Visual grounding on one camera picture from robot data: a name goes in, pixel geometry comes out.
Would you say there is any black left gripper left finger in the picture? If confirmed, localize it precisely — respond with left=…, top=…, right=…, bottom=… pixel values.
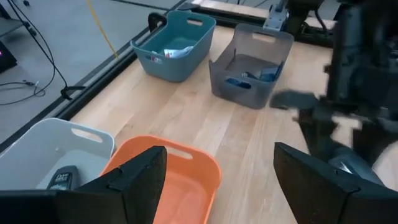
left=0, top=145, right=168, bottom=224

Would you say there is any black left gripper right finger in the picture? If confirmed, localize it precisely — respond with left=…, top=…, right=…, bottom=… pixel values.
left=273, top=142, right=398, bottom=224

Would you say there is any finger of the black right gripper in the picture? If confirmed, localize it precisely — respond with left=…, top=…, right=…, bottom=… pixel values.
left=298, top=111, right=352, bottom=158
left=353, top=121, right=398, bottom=166

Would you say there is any grey deodorant bottle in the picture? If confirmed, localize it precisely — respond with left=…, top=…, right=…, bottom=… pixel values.
left=46, top=164, right=81, bottom=191
left=328, top=146, right=386, bottom=187

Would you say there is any white toothpaste tube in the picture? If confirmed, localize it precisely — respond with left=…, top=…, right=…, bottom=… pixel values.
left=164, top=45, right=195, bottom=59
left=150, top=50, right=165, bottom=65

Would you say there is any orange plastic bin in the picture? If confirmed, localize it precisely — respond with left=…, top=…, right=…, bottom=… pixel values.
left=99, top=134, right=223, bottom=224

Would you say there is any grey translucent plastic bin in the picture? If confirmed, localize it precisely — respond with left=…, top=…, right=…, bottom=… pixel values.
left=208, top=23, right=295, bottom=110

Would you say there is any white plastic bin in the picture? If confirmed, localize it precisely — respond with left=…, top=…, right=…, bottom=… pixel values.
left=0, top=117, right=116, bottom=191

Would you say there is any teal plastic bin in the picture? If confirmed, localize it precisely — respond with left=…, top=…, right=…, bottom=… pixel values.
left=130, top=10, right=217, bottom=83

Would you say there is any black box on floor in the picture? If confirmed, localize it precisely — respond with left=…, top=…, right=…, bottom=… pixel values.
left=0, top=40, right=18, bottom=74

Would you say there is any black floor cable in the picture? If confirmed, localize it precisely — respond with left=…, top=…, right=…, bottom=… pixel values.
left=0, top=0, right=87, bottom=106

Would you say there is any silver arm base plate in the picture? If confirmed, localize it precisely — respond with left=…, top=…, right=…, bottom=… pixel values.
left=263, top=8, right=289, bottom=32

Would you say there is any black clamp handle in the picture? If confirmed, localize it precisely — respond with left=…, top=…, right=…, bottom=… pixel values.
left=147, top=12, right=169, bottom=34

